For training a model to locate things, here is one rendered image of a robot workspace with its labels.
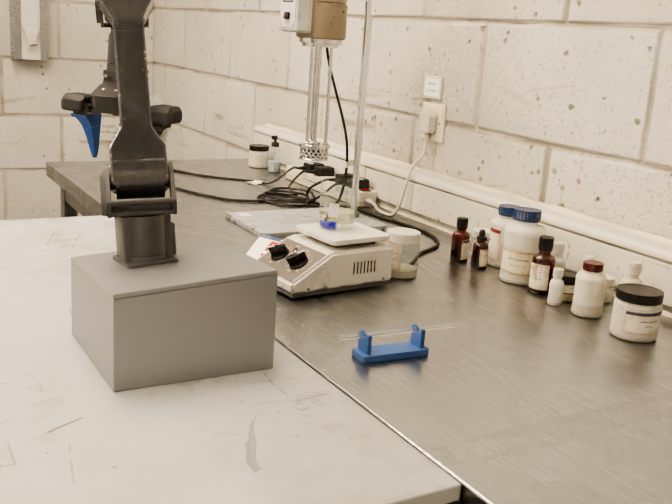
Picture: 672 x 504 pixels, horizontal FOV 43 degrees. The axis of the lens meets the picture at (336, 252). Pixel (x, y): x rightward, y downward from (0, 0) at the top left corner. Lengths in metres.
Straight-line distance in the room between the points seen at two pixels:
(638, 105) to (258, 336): 0.81
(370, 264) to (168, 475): 0.66
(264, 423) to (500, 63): 1.08
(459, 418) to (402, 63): 1.25
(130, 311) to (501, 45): 1.08
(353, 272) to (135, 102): 0.47
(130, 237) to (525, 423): 0.51
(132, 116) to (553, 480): 0.65
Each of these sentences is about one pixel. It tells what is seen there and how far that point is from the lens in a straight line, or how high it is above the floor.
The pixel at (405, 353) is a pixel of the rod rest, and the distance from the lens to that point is 1.12.
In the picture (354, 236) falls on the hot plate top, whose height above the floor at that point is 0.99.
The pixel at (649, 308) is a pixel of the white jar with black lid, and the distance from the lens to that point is 1.30.
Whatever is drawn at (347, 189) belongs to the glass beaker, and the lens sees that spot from 1.39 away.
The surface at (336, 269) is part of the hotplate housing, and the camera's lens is 1.35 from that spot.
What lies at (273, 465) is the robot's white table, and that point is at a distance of 0.85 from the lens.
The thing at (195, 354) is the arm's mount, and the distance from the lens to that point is 1.01.
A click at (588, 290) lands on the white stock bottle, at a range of 1.37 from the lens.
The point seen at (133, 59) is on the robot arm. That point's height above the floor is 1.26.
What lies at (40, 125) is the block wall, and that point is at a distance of 3.70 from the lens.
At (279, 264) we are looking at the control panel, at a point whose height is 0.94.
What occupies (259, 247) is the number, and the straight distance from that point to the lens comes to 1.54.
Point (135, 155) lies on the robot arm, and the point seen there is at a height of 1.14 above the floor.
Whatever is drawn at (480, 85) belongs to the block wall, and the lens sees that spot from 1.86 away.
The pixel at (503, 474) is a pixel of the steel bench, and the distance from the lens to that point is 0.87.
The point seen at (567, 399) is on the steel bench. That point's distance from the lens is 1.07.
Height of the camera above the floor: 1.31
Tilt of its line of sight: 15 degrees down
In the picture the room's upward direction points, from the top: 4 degrees clockwise
